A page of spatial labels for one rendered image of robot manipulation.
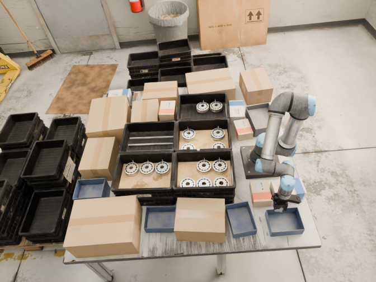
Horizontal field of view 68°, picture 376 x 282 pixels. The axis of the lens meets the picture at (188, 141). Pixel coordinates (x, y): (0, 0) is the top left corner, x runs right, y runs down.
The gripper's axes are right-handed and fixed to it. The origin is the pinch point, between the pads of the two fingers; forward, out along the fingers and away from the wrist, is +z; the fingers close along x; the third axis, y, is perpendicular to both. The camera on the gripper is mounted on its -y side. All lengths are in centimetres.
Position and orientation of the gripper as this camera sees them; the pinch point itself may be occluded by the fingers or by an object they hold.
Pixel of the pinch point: (281, 209)
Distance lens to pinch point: 193.2
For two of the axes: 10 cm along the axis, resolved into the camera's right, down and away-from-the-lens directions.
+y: -10.0, 0.9, 0.3
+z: 0.8, 6.4, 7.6
